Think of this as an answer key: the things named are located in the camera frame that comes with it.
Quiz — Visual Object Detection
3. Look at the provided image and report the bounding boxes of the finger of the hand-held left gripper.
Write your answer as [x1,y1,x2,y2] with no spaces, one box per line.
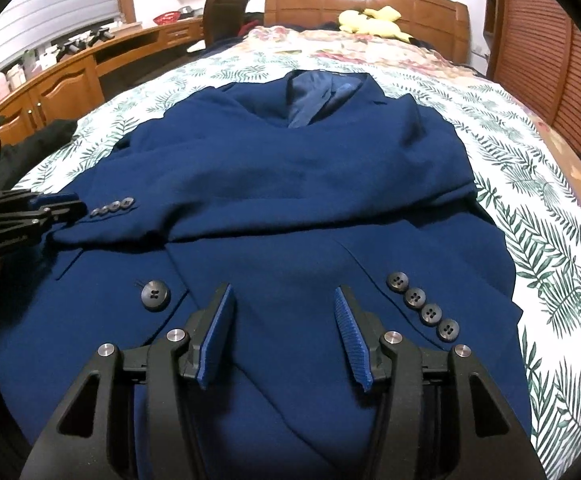
[0,191,81,211]
[0,201,87,235]

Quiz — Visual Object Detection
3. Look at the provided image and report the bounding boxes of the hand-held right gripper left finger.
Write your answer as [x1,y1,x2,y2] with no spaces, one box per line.
[20,282,234,480]

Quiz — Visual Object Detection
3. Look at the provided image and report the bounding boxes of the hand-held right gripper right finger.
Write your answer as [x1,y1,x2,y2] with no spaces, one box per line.
[334,285,548,480]

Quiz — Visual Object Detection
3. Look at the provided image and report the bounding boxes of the navy blue suit jacket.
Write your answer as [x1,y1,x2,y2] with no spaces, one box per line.
[0,70,533,480]

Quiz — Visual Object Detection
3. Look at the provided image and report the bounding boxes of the black folded clothes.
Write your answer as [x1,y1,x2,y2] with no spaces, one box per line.
[0,119,78,196]

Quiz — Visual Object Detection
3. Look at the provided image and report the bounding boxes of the wooden desk cabinet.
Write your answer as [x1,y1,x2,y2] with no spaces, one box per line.
[0,15,206,136]

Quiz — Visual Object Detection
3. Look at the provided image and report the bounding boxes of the grey window blind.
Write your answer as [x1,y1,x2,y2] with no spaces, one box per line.
[0,0,124,91]

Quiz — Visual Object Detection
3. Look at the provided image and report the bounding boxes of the leaf print bed sheet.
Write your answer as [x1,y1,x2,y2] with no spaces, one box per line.
[13,52,581,480]

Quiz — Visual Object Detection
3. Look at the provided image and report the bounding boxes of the dark wooden chair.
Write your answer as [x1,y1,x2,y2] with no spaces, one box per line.
[188,0,248,53]

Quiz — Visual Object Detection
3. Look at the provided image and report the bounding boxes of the dark red bag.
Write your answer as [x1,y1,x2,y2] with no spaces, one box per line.
[240,10,266,41]

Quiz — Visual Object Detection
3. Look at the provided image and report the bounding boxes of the floral quilt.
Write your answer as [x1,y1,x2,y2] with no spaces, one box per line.
[243,25,581,196]

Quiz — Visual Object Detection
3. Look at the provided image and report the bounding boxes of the yellow plush toy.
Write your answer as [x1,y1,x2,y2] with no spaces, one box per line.
[337,6,413,43]

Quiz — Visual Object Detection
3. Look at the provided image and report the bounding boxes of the wooden bed headboard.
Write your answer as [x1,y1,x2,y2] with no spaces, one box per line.
[264,0,471,66]

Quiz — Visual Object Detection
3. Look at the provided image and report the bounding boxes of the wooden louvered wardrobe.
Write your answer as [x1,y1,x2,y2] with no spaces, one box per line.
[485,0,581,181]

